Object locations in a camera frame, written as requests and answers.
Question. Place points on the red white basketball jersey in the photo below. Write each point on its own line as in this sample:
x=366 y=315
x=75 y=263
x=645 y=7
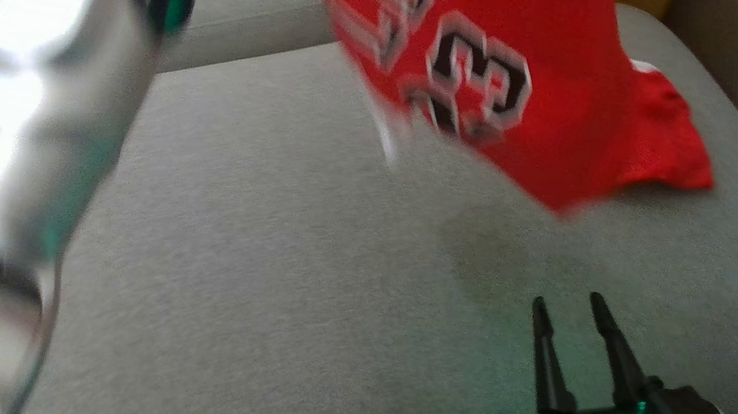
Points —
x=552 y=80

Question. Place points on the red white-striped shorts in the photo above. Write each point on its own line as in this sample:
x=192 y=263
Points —
x=675 y=144

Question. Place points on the grey sofa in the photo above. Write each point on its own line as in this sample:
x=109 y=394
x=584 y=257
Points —
x=290 y=283

